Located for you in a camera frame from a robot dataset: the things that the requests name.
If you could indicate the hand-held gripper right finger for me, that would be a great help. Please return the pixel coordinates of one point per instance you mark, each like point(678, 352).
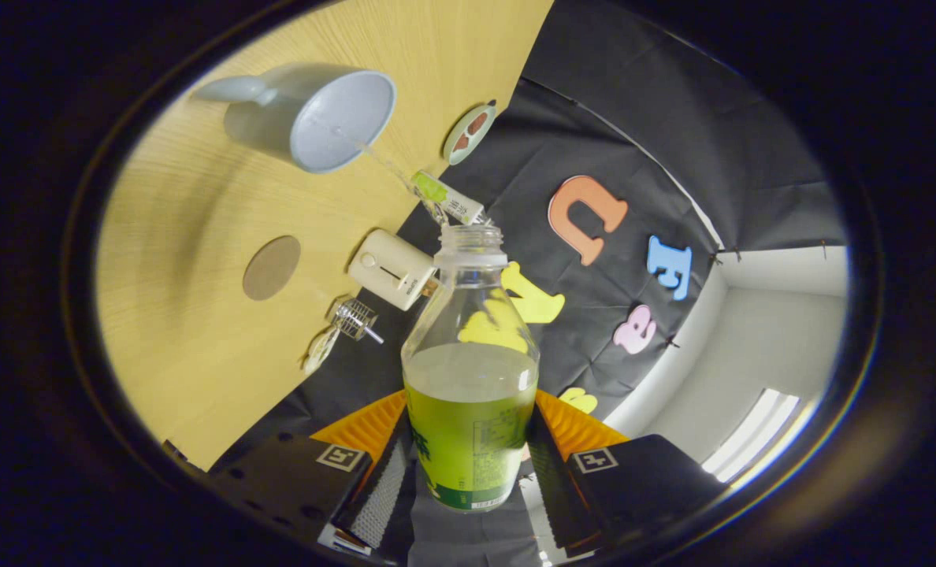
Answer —
point(551, 488)

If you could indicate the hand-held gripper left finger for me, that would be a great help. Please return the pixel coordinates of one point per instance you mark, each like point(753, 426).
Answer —
point(381, 496)

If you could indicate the green label juice bottle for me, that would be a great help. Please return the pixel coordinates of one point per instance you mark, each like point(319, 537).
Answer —
point(468, 441)

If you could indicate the brown round coaster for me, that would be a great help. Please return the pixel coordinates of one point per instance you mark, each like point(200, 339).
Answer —
point(271, 268)

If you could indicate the white cup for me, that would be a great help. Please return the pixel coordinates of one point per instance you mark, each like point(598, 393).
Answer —
point(279, 122)

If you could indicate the slim green drink bottle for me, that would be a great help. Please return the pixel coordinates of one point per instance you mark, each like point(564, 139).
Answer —
point(452, 201)

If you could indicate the white divided tray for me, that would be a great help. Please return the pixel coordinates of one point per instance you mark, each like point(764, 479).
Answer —
point(321, 350)

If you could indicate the pale straw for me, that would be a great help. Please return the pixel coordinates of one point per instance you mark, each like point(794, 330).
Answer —
point(373, 335)

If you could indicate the ceiling light panel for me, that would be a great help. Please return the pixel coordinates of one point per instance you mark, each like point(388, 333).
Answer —
point(752, 433)

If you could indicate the brown toast slice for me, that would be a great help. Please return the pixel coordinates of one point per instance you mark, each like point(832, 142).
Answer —
point(428, 287)

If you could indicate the white toaster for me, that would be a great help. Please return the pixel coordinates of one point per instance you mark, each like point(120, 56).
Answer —
point(389, 268)

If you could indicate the wooden table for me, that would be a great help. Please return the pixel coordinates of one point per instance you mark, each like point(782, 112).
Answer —
point(184, 236)

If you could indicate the pale green plate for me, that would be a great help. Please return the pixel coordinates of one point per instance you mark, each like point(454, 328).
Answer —
point(456, 153)

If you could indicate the brown food piece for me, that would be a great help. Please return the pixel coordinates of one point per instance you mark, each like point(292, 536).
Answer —
point(478, 124)
point(461, 143)

